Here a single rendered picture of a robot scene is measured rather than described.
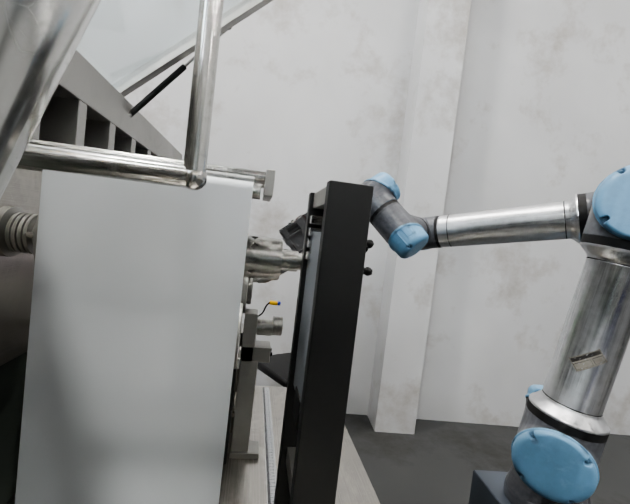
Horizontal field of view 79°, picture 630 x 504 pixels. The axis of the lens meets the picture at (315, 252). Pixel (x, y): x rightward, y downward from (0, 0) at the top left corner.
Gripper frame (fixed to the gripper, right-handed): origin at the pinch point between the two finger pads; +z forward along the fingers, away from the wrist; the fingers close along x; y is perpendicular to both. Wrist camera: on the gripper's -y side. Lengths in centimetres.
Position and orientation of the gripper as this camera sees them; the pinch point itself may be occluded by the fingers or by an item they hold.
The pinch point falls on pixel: (264, 280)
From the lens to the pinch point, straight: 83.5
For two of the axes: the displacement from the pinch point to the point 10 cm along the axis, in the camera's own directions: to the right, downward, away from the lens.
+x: 1.5, 0.6, -9.9
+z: -8.3, 5.6, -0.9
